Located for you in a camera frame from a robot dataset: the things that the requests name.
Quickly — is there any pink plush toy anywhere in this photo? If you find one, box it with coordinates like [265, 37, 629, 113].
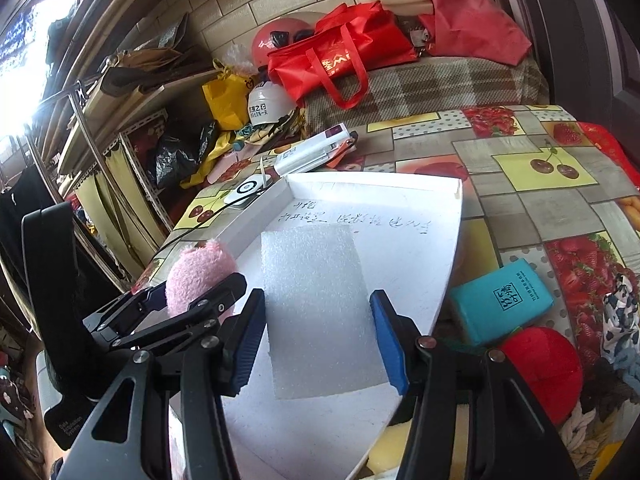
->
[166, 240, 238, 318]

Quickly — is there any plaid blanket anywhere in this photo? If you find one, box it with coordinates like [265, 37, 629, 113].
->
[305, 55, 551, 131]

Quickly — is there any brown cardboard pile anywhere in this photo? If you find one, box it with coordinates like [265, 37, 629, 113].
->
[102, 12, 211, 96]

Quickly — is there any white cardboard box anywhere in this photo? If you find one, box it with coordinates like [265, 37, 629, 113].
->
[167, 172, 463, 480]

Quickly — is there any clear plastic bag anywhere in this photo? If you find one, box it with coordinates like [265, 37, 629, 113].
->
[222, 42, 256, 73]

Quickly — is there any black plastic bag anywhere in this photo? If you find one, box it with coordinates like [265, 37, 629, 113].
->
[150, 122, 218, 188]

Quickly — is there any white and maroon carton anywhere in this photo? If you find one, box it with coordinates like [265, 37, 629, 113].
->
[274, 124, 358, 175]

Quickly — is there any red helmet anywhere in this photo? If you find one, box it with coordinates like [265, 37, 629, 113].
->
[251, 11, 326, 68]

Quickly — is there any red cloth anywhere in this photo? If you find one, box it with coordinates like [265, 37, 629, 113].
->
[582, 122, 640, 186]

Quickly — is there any fruit print tablecloth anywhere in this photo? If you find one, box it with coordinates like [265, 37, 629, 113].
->
[132, 105, 640, 480]

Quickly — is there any black and white scrunchie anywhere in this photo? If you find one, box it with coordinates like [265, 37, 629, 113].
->
[600, 274, 640, 381]

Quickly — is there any red tote bag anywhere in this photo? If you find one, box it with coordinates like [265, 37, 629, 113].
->
[267, 2, 418, 110]

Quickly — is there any white round device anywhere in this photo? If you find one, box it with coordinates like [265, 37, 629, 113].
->
[223, 177, 273, 209]

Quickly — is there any yellow plastic bag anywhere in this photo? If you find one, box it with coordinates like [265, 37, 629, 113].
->
[201, 60, 258, 131]

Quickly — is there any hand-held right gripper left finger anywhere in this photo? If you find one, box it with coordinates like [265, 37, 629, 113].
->
[57, 287, 267, 480]

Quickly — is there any yellow patterned cloth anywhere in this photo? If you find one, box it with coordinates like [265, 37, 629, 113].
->
[235, 115, 306, 151]

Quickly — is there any red non-woven bag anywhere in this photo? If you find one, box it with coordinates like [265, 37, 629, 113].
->
[419, 0, 532, 67]

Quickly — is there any teal tissue pack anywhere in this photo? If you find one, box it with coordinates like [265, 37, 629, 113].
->
[447, 258, 555, 348]

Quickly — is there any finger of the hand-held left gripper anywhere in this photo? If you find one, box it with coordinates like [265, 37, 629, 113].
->
[82, 284, 169, 342]
[112, 272, 248, 356]

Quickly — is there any white helmet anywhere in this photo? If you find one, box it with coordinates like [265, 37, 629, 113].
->
[248, 81, 298, 127]

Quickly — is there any black hanging garment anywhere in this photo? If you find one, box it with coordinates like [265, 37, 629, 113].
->
[0, 165, 61, 286]

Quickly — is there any red plush toy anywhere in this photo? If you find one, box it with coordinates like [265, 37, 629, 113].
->
[500, 326, 584, 426]

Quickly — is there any yellow cloth curtain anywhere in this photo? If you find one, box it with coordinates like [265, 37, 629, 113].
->
[75, 145, 151, 271]

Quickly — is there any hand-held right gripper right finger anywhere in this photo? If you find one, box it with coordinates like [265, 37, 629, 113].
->
[369, 289, 581, 480]

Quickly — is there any white foam sheet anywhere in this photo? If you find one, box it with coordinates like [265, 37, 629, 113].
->
[261, 225, 391, 401]

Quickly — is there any metal shelf rack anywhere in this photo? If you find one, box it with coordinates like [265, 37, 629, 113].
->
[37, 10, 221, 281]

